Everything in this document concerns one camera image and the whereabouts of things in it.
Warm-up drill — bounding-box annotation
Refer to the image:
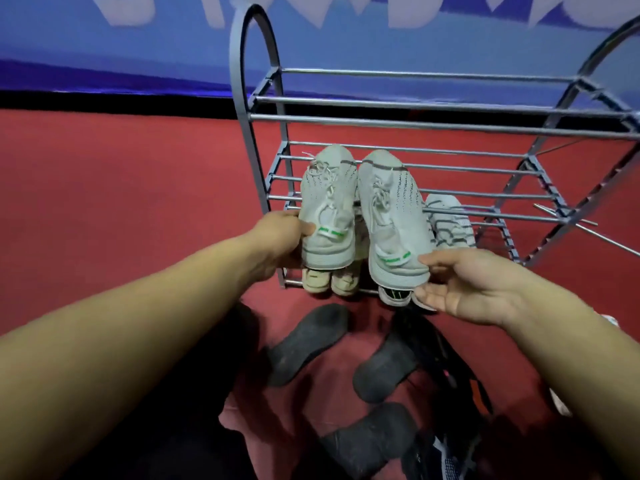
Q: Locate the blue wall banner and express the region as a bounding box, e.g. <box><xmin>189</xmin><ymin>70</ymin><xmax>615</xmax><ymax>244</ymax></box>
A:
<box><xmin>0</xmin><ymin>0</ymin><xmax>640</xmax><ymax>111</ymax></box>

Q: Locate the black insole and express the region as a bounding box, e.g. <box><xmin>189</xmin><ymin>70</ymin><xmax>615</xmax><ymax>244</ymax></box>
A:
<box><xmin>352</xmin><ymin>335</ymin><xmax>420</xmax><ymax>404</ymax></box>
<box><xmin>266</xmin><ymin>303</ymin><xmax>350</xmax><ymax>387</ymax></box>
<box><xmin>320</xmin><ymin>402</ymin><xmax>419</xmax><ymax>480</ymax></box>

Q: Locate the person's right forearm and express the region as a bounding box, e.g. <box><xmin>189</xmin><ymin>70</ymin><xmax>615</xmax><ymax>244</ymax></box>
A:
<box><xmin>502</xmin><ymin>275</ymin><xmax>640</xmax><ymax>480</ymax></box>

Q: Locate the white knit sneaker green stripe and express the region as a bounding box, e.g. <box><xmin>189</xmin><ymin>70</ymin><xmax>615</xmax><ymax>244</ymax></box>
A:
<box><xmin>357</xmin><ymin>150</ymin><xmax>437</xmax><ymax>290</ymax></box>
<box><xmin>298</xmin><ymin>145</ymin><xmax>359</xmax><ymax>271</ymax></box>

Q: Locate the person's left forearm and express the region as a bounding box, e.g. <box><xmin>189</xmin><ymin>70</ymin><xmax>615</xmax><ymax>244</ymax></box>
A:
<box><xmin>0</xmin><ymin>227</ymin><xmax>261</xmax><ymax>480</ymax></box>

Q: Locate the white shoe with black sole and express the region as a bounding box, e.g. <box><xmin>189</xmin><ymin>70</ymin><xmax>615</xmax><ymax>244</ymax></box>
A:
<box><xmin>377</xmin><ymin>285</ymin><xmax>437</xmax><ymax>312</ymax></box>

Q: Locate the person's right hand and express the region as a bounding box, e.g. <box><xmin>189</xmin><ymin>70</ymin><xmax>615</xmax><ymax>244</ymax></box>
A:
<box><xmin>413</xmin><ymin>247</ymin><xmax>527</xmax><ymax>328</ymax></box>

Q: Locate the beige shoe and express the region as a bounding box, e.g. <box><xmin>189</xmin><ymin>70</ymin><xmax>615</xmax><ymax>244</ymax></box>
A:
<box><xmin>302</xmin><ymin>267</ymin><xmax>332</xmax><ymax>295</ymax></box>
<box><xmin>331</xmin><ymin>215</ymin><xmax>370</xmax><ymax>297</ymax></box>

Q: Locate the loose grey metal rod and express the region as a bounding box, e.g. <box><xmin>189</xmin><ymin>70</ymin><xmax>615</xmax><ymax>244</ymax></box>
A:
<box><xmin>533</xmin><ymin>203</ymin><xmax>640</xmax><ymax>258</ymax></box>

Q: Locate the grey metal shoe rack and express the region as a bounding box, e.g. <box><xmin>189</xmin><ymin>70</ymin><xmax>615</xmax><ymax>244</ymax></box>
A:
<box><xmin>230</xmin><ymin>2</ymin><xmax>640</xmax><ymax>296</ymax></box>

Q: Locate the white grey striped shoe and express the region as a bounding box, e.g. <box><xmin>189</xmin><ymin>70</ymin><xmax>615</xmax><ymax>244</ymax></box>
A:
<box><xmin>424</xmin><ymin>194</ymin><xmax>477</xmax><ymax>250</ymax></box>

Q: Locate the black strapped bag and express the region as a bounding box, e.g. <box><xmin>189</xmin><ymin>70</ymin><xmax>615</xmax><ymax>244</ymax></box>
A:
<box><xmin>392</xmin><ymin>306</ymin><xmax>496</xmax><ymax>480</ymax></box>

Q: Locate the person's left hand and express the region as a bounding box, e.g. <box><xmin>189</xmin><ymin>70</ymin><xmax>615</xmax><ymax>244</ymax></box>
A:
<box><xmin>244</xmin><ymin>210</ymin><xmax>317</xmax><ymax>283</ymax></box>

